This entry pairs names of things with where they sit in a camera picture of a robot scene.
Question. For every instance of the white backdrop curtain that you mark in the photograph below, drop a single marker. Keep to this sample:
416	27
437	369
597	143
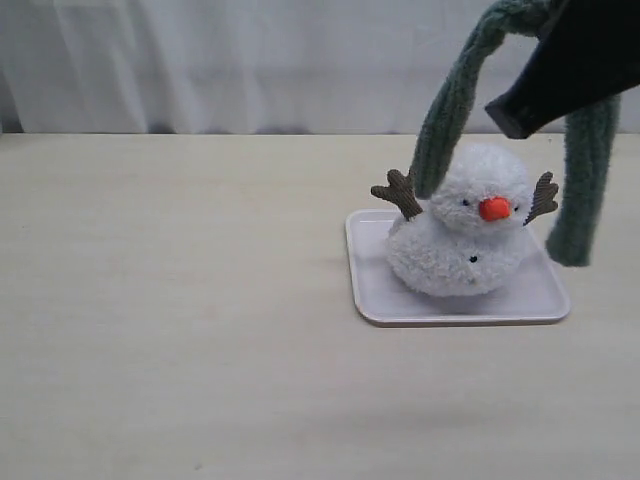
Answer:
226	67

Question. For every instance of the white plush snowman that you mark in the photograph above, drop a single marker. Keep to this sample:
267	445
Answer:
468	237

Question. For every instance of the white square plastic tray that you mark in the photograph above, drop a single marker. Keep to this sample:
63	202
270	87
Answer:
535	296

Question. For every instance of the green knitted scarf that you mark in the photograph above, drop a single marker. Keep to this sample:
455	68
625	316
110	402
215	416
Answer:
589	132

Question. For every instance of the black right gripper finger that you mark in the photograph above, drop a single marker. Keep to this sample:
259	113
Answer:
588	51

